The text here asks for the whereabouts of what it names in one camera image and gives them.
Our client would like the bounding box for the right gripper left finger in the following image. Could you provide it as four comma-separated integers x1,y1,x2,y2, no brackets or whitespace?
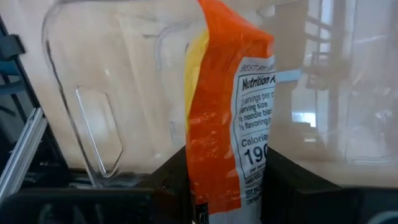
136,145,197,224

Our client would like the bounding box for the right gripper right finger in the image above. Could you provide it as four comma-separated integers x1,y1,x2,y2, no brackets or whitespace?
262,146,358,224

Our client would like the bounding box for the orange Maruchan noodle pack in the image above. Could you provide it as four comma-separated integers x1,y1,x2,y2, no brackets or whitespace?
183,0,277,224

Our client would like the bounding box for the clear plastic bin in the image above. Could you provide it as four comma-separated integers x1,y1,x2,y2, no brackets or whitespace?
42,0,398,189

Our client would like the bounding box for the silver aluminium rail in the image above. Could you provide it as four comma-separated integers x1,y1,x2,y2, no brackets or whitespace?
0,107,48,203

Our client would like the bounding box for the black aluminium table frame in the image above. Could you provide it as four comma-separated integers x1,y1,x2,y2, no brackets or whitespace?
0,15,72,187

